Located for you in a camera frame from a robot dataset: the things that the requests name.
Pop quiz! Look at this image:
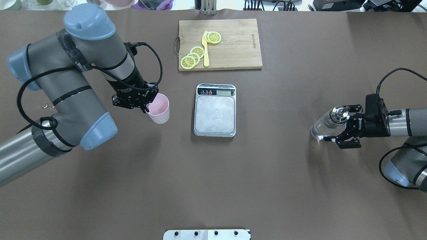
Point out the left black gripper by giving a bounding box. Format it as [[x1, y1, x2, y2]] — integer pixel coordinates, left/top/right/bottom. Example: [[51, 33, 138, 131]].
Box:
[[112, 81, 159, 114]]

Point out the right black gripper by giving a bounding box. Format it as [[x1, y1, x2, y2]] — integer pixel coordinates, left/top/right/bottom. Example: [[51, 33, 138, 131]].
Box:
[[323, 94, 390, 149]]

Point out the pink plastic cup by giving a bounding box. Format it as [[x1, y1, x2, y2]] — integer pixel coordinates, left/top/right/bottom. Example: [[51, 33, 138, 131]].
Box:
[[147, 93, 170, 124]]

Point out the clear glass sauce bottle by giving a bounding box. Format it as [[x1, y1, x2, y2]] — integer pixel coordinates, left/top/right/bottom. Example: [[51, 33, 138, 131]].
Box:
[[311, 105, 350, 140]]

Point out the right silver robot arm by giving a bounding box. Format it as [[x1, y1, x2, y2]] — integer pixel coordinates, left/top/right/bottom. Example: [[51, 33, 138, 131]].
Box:
[[323, 94, 427, 192]]

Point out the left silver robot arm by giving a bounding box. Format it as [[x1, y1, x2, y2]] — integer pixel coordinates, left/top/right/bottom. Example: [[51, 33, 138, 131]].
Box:
[[1, 3, 162, 186]]

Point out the silver digital kitchen scale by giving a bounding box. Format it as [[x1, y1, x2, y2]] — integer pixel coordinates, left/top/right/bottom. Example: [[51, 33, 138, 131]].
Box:
[[193, 84, 237, 138]]

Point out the lemon slice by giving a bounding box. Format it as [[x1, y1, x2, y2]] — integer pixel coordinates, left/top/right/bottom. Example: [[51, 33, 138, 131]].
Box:
[[190, 46, 204, 58], [205, 31, 222, 44], [180, 56, 195, 70], [186, 52, 200, 65]]

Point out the yellow plastic knife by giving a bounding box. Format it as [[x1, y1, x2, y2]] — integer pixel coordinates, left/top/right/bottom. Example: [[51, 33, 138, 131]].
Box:
[[201, 31, 210, 67]]

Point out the purple cloth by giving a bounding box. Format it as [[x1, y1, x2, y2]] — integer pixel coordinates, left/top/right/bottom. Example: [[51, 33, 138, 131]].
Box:
[[131, 0, 173, 10]]

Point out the pink bowl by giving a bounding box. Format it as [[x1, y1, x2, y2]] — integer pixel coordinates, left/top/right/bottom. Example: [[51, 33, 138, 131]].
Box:
[[105, 0, 134, 7]]

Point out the bamboo cutting board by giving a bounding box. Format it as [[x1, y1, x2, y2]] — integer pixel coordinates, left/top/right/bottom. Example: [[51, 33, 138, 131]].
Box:
[[178, 19, 263, 71]]

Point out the aluminium frame post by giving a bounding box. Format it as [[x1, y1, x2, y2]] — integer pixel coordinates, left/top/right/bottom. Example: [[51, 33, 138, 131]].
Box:
[[200, 0, 218, 15]]

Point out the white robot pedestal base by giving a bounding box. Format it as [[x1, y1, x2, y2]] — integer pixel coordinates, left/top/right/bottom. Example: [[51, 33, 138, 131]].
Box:
[[163, 229, 252, 240]]

